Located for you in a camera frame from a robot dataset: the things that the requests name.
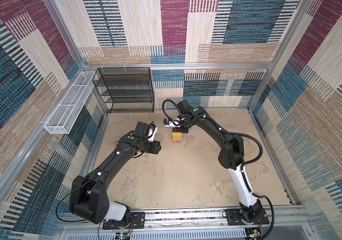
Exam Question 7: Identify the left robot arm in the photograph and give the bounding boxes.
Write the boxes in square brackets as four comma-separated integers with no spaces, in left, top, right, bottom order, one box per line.
[69,122,161,228]

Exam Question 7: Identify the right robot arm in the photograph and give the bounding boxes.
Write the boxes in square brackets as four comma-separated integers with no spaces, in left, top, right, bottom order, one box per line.
[176,100,264,224]

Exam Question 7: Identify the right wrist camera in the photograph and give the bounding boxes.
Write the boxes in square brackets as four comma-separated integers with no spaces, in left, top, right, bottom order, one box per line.
[164,119,181,128]

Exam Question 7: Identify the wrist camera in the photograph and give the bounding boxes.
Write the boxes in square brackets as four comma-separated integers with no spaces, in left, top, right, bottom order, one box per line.
[147,123,158,142]
[164,119,181,128]

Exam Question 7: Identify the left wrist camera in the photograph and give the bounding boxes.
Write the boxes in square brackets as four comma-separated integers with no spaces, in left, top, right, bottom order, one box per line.
[147,123,158,142]

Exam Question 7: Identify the black wire shelf rack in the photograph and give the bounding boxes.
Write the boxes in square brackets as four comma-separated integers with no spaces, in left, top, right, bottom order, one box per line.
[94,67,155,114]

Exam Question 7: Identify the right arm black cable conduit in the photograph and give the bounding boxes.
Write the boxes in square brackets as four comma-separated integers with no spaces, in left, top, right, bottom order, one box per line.
[161,98,275,240]

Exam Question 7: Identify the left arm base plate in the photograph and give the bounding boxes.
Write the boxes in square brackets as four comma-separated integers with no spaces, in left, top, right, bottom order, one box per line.
[102,212,146,230]

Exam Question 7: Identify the white mesh wall basket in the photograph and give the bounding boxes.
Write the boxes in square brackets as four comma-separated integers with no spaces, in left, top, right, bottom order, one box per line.
[44,72,96,135]

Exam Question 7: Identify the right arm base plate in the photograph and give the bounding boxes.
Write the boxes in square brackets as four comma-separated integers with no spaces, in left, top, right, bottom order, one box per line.
[224,209,270,226]

